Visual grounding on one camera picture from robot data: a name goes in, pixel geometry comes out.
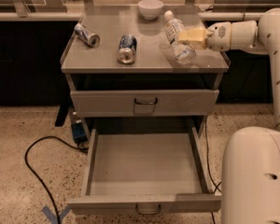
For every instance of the white bowl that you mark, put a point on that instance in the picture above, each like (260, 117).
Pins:
(150, 9)

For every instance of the clear plastic water bottle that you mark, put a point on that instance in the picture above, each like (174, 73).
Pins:
(183, 52)

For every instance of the silver can on left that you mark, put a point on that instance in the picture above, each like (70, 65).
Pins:
(89, 38)

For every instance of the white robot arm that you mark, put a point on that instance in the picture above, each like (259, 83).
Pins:
(251, 162)

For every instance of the blue power box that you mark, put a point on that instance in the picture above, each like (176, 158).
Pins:
(79, 135)

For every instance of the closed grey upper drawer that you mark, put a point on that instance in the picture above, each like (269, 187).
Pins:
(144, 103)

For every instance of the white counter rail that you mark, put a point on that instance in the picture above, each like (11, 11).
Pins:
(62, 16)

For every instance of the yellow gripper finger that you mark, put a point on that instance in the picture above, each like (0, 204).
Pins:
(197, 37)

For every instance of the blue tape cross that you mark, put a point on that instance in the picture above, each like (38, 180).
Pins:
(51, 216)

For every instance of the grey drawer cabinet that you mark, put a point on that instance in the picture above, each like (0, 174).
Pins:
(155, 68)

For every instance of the blue soda can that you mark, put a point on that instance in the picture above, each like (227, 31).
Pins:
(127, 49)

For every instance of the open grey middle drawer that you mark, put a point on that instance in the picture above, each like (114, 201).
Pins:
(145, 174)

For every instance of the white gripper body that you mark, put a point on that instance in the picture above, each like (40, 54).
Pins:
(219, 36)

